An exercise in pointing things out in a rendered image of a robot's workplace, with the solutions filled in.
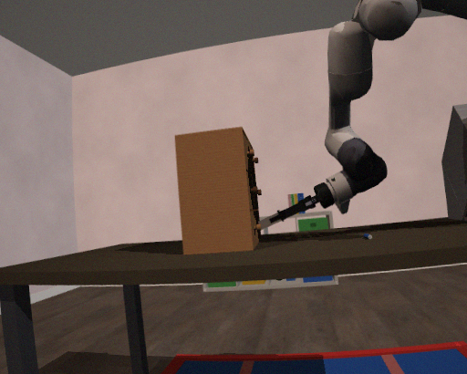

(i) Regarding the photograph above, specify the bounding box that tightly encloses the brown wooden chest of drawers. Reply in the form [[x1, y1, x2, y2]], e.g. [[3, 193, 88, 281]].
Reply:
[[174, 127, 261, 255]]

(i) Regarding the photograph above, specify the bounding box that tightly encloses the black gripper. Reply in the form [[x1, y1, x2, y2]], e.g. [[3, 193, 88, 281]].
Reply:
[[258, 182, 335, 230]]

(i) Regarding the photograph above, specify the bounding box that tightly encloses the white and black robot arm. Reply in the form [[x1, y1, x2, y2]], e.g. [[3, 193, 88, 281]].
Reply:
[[325, 0, 467, 214]]

